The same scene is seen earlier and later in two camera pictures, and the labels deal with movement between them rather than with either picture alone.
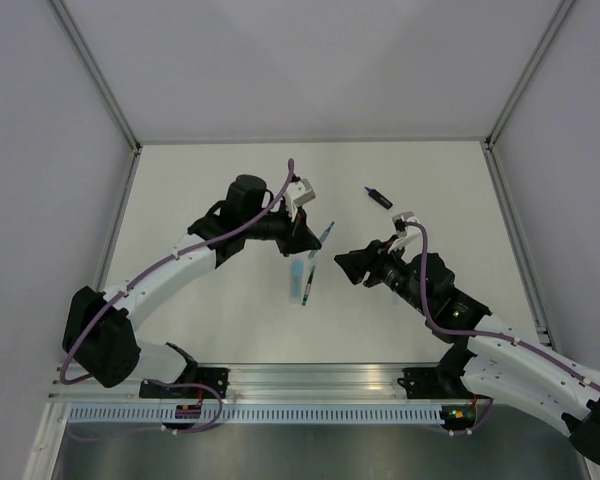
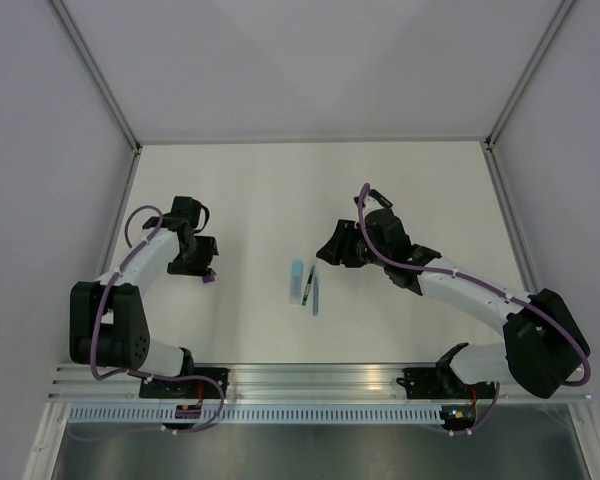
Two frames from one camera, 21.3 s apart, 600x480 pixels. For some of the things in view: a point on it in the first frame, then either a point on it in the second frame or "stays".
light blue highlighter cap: [297, 268] stays
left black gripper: [297, 237] -> [208, 251]
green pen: [308, 286] stays
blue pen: [326, 232] -> [315, 298]
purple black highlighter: [379, 198] stays
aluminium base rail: [318, 382] stays
